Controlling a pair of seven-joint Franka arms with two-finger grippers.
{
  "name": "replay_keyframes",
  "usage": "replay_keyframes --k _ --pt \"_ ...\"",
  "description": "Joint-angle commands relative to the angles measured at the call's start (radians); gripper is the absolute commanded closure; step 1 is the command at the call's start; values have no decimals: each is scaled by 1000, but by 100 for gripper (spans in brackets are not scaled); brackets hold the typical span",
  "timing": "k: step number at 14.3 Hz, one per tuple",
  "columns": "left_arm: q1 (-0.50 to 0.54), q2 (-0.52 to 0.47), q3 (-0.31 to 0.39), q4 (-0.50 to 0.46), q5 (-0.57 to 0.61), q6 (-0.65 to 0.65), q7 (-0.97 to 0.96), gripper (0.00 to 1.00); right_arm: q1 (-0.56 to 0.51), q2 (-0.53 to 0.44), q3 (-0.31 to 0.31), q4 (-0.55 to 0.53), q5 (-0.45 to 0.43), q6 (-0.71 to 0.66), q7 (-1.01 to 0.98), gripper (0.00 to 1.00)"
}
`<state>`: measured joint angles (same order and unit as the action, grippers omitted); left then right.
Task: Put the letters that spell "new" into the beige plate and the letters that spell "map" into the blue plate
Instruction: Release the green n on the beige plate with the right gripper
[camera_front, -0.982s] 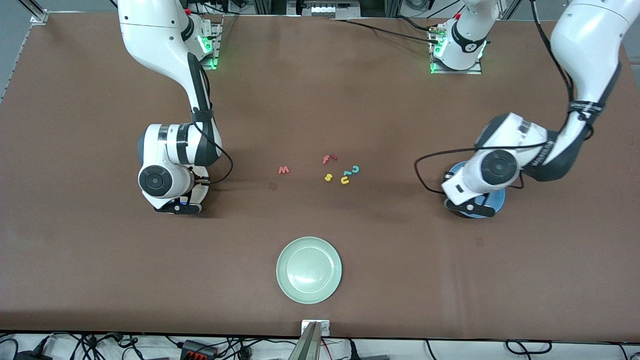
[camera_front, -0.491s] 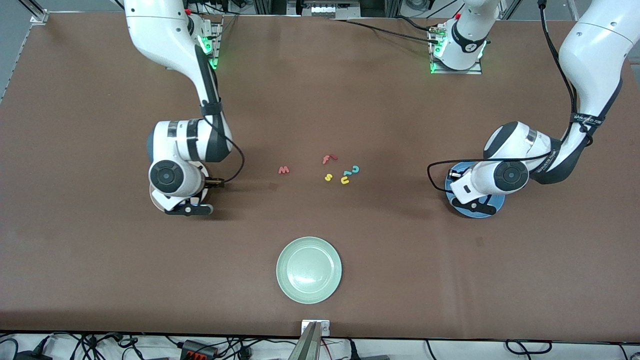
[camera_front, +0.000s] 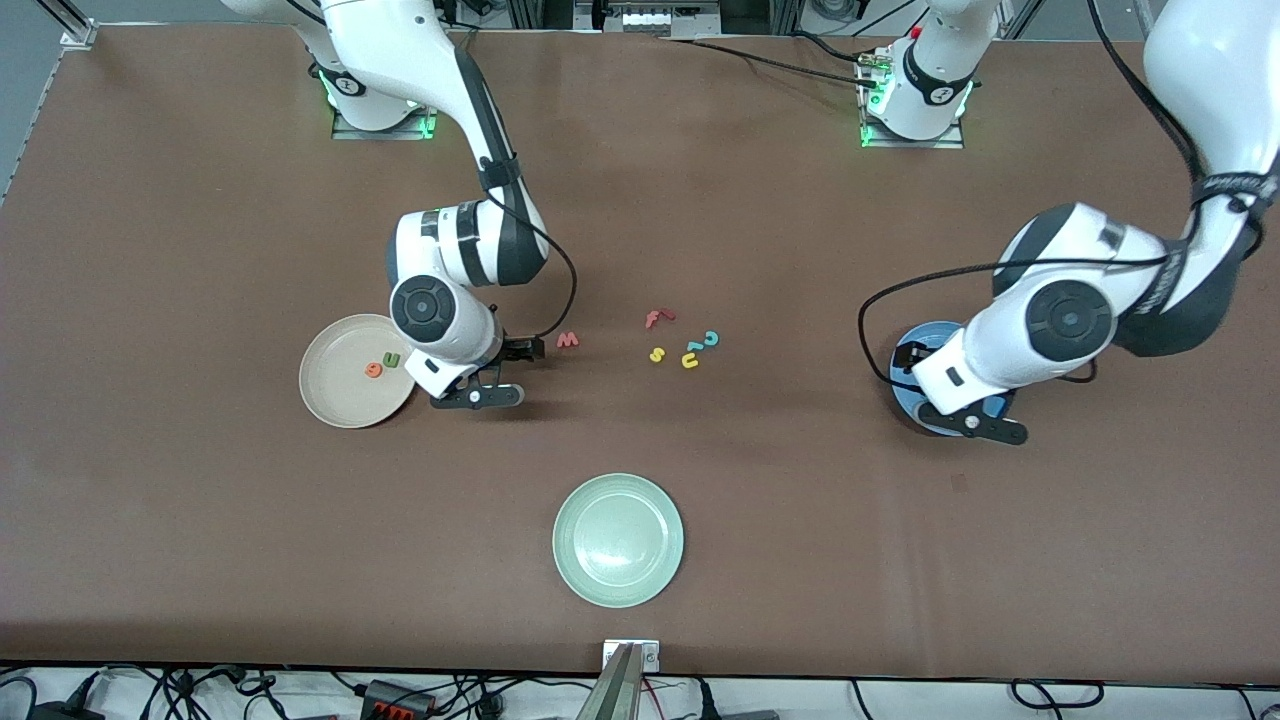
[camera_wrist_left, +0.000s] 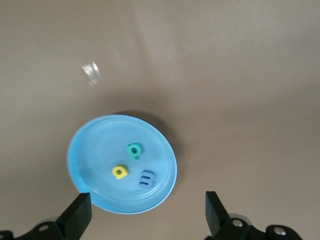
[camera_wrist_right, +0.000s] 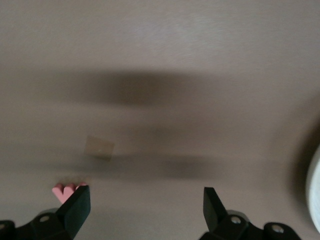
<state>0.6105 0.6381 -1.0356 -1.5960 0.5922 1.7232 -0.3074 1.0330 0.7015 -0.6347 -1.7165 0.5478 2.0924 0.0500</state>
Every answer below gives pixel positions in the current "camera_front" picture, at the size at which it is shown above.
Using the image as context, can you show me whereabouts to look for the blue plate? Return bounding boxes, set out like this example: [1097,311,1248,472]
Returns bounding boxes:
[889,321,1012,437]

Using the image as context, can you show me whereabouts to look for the beige brown plate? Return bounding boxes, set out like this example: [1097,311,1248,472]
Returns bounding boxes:
[299,314,420,429]

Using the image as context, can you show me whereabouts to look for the pale green plate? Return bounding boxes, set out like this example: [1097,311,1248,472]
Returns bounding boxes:
[552,473,685,609]

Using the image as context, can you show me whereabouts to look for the orange black connector block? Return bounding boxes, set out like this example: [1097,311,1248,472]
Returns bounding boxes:
[358,678,438,720]

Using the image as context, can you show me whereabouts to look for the grey terminal block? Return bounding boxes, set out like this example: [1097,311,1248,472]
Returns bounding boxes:
[605,0,723,39]

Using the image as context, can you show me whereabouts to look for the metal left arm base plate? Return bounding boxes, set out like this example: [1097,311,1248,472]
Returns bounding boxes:
[858,45,967,151]

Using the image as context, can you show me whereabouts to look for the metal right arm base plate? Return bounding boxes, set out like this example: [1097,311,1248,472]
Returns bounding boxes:
[332,95,438,141]

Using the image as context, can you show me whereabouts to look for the short black table cable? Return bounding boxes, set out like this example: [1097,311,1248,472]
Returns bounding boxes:
[790,30,876,63]

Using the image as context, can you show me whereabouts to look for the black looped floor cable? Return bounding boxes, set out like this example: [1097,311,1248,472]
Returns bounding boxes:
[1008,678,1107,713]

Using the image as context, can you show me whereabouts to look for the long black table cable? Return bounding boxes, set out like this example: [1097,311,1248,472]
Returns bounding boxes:
[660,36,881,91]

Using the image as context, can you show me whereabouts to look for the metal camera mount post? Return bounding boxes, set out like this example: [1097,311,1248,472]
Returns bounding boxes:
[575,640,661,720]

